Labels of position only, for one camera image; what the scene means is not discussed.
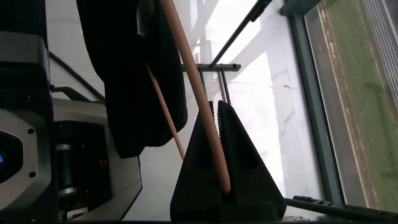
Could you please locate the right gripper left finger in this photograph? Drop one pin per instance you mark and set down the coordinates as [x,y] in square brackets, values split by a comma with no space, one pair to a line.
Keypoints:
[196,186]

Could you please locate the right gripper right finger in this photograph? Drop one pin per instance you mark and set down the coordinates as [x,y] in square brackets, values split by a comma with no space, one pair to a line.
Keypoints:
[252,186]

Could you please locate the pink clothes hanger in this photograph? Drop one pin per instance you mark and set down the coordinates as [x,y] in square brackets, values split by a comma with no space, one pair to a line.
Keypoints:
[199,102]

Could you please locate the black garment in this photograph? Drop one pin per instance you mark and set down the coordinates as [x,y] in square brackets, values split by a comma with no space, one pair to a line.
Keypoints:
[130,93]

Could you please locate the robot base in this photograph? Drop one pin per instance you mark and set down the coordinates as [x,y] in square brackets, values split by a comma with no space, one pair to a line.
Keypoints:
[25,124]

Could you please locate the black clothes rack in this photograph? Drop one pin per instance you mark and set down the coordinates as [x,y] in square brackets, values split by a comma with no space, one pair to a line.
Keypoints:
[342,209]

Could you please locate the window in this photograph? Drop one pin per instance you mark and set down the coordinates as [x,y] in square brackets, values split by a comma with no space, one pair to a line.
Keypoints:
[342,93]

